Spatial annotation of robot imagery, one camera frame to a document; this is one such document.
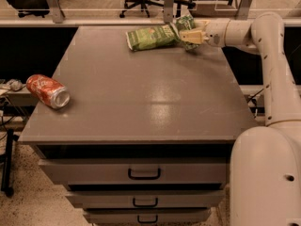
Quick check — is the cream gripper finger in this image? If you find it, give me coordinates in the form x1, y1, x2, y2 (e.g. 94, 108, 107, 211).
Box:
180, 29, 209, 44
195, 20, 210, 29

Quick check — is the green soda can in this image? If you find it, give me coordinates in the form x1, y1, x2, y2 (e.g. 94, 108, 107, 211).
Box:
175, 14, 198, 51

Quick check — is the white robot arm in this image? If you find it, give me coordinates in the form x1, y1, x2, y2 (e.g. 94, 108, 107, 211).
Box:
180, 12, 301, 226

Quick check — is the green jalapeno chip bag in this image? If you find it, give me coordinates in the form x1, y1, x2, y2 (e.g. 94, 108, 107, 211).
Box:
126, 24, 179, 51

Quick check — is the red soda can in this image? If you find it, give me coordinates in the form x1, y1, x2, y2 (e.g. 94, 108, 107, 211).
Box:
26, 74, 71, 109

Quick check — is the black office chair centre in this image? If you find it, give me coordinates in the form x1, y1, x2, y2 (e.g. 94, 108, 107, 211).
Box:
119, 0, 196, 23

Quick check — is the grey drawer cabinet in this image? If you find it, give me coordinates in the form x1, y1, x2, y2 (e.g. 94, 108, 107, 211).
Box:
21, 26, 255, 226

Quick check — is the crumpled grey cloth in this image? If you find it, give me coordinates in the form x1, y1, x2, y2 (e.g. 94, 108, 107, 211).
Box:
7, 79, 23, 91

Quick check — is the black stand leg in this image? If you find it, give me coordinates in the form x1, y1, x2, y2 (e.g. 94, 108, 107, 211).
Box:
0, 129, 14, 198

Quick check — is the top drawer black handle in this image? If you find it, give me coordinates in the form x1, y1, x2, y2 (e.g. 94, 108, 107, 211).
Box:
128, 169, 161, 180

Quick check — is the drawer black handle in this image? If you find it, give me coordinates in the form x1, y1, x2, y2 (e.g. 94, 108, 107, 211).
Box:
136, 215, 158, 224
132, 198, 158, 208
128, 169, 161, 180

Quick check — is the middle drawer black handle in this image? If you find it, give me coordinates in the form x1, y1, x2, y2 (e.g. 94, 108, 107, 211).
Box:
132, 198, 158, 208

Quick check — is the bottom drawer black handle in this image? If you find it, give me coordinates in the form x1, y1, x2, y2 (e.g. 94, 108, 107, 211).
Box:
136, 215, 158, 224

